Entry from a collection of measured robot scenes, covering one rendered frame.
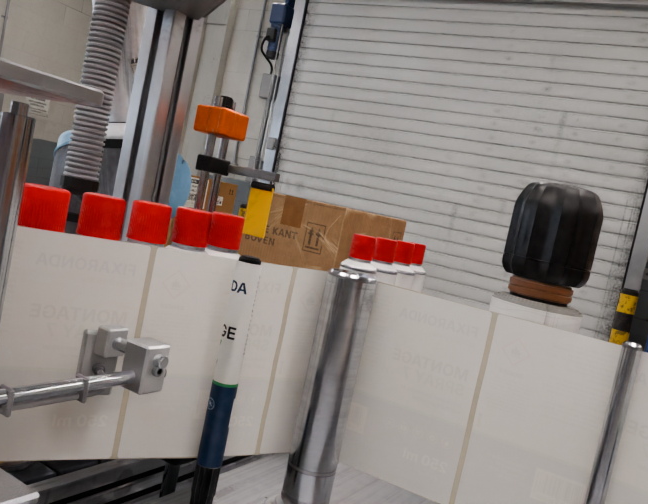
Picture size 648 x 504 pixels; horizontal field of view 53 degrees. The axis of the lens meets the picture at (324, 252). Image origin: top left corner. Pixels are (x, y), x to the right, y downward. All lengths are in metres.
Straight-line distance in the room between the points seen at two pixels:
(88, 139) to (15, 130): 0.30
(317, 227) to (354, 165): 4.21
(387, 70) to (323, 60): 0.62
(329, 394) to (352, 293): 0.08
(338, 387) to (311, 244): 0.82
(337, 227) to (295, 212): 0.10
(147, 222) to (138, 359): 0.19
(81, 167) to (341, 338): 0.30
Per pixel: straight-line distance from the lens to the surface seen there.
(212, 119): 0.73
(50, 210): 0.49
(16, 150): 0.34
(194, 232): 0.60
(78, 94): 0.33
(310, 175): 5.66
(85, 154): 0.64
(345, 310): 0.47
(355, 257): 0.89
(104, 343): 0.42
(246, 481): 0.56
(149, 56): 0.76
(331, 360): 0.48
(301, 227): 1.30
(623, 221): 4.96
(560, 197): 0.62
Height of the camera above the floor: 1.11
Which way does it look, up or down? 4 degrees down
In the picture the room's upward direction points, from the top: 12 degrees clockwise
